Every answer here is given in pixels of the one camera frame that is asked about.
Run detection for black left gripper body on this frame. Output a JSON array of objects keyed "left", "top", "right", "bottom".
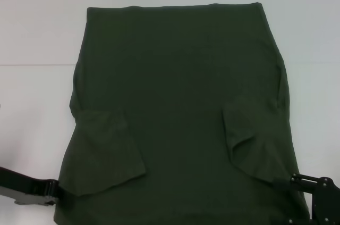
[{"left": 0, "top": 166, "right": 58, "bottom": 206}]

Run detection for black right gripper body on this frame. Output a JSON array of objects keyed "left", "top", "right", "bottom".
[{"left": 309, "top": 176, "right": 340, "bottom": 222}]

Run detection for dark green t-shirt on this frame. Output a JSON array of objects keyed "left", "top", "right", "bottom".
[{"left": 52, "top": 2, "right": 311, "bottom": 225}]

